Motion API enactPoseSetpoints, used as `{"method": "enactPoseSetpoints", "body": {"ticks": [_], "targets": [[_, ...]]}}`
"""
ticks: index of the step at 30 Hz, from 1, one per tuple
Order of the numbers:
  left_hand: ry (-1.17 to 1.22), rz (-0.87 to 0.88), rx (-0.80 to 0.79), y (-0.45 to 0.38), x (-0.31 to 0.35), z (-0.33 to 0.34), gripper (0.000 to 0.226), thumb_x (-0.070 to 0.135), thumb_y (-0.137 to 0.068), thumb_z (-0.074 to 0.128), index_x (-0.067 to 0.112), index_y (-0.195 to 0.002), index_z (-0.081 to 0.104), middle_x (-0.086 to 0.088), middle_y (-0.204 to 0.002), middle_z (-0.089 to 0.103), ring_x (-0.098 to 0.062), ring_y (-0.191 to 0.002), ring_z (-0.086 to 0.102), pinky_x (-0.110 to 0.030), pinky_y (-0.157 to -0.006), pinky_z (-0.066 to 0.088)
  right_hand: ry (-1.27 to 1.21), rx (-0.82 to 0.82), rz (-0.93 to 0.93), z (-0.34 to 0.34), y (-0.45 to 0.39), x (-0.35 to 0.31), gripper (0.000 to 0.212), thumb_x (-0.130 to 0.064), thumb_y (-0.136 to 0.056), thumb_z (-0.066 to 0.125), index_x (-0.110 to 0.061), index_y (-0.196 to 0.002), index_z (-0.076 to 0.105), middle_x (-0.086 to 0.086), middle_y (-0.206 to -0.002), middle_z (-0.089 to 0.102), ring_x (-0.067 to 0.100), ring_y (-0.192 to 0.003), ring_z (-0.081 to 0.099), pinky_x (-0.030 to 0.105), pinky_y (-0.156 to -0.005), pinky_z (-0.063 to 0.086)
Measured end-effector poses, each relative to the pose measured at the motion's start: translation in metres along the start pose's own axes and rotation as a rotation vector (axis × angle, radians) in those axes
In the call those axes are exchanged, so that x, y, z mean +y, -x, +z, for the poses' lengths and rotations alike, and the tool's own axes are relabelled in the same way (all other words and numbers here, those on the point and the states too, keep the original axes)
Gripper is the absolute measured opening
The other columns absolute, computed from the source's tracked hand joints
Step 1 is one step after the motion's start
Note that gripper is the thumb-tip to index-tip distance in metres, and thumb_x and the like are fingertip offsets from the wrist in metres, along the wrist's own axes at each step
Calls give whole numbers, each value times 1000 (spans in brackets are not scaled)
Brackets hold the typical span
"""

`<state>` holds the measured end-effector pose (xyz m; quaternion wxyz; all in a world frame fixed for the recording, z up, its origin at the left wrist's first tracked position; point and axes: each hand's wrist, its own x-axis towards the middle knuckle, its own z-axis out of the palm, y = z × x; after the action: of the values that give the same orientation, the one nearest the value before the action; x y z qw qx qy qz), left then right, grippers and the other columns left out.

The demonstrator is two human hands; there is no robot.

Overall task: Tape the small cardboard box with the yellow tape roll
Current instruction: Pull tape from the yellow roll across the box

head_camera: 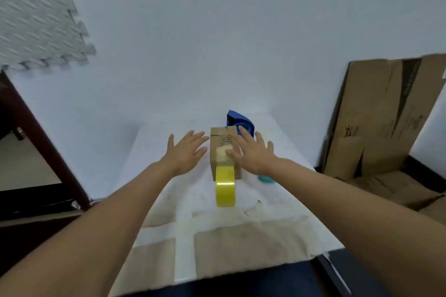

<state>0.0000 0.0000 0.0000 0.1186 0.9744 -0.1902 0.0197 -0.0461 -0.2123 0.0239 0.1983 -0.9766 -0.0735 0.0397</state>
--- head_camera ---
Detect person's left hand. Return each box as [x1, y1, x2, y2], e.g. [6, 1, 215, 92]
[160, 130, 210, 178]

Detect person's right hand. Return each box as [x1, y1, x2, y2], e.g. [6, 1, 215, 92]
[225, 126, 279, 177]

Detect person's left forearm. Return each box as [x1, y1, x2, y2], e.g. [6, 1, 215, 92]
[0, 160, 182, 297]

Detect person's right forearm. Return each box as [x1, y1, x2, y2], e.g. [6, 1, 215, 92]
[268, 158, 446, 297]

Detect blue tape dispenser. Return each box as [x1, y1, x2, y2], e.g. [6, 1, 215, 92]
[226, 110, 256, 139]

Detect small brown cardboard box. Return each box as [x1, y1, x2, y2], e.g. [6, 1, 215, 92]
[210, 126, 243, 181]

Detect yellow tape roll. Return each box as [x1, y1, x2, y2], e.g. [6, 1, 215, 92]
[215, 146, 237, 208]

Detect white paper table cover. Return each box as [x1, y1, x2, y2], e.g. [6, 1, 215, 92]
[108, 112, 345, 297]

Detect large flattened cardboard box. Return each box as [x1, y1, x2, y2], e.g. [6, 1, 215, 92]
[321, 53, 446, 181]

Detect person's dark blue trousers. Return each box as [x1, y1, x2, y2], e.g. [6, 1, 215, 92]
[117, 261, 331, 297]

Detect flat cardboard sheet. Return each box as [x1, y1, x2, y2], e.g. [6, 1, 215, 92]
[347, 171, 446, 226]

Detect grey foam puzzle mat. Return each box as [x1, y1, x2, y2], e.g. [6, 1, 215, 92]
[0, 0, 97, 72]

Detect dark wooden door frame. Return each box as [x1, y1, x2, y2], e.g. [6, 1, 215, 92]
[0, 70, 92, 212]

